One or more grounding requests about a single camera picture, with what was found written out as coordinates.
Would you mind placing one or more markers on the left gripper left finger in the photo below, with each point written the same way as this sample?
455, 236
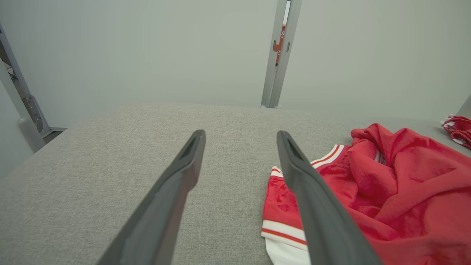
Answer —
162, 213

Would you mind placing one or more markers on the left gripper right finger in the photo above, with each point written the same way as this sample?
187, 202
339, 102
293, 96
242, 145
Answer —
323, 221

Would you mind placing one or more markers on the red white lettered jersey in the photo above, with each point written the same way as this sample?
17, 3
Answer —
404, 191

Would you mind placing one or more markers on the red shorts with white trim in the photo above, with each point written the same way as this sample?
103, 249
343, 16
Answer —
460, 129

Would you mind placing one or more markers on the red sign white characters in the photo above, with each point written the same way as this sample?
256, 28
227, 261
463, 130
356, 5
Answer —
280, 44

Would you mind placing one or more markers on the grey metal partition post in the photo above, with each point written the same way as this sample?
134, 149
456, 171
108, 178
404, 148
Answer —
272, 84
31, 110

